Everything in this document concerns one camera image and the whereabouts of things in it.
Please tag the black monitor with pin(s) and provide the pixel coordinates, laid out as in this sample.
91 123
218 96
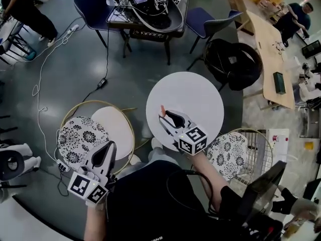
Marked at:
263 187

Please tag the person's grey trouser legs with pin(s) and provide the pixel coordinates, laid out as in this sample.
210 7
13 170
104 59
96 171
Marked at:
160 154

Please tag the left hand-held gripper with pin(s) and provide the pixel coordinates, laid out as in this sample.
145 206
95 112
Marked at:
80 184

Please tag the green box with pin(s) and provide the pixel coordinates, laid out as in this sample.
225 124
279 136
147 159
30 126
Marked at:
279 82

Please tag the light wooden table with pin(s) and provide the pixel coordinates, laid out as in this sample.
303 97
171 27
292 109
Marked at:
273 56

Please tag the person's black shirt torso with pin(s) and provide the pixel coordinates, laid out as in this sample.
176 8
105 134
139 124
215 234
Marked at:
155 205

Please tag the white power strip black plugs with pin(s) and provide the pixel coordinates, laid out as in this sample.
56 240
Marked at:
62 165

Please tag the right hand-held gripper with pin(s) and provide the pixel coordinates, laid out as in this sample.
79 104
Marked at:
193 140

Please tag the black-and-white floral plate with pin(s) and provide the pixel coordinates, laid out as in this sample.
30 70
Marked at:
75 139

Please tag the black plastic crate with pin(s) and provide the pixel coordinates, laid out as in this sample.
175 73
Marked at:
148 35

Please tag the small black table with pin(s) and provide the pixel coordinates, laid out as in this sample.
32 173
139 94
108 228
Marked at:
175 32

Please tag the white and grey device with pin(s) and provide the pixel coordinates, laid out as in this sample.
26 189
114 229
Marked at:
15 159

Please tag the dark blue chair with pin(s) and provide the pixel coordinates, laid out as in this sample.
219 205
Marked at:
92 6
200 19

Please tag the white box red label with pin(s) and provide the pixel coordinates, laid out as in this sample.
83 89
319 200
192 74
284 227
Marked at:
277 144

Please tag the person's right forearm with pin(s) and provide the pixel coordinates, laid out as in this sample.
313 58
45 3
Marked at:
208 172

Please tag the black bag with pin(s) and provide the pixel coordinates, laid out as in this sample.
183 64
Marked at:
233 64

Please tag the person's left forearm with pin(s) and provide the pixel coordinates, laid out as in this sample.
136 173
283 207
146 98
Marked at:
96 225

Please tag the person's white shoe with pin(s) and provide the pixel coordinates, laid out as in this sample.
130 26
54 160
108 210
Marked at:
135 159
156 143

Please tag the black power adapter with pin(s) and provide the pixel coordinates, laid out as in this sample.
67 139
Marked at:
102 82

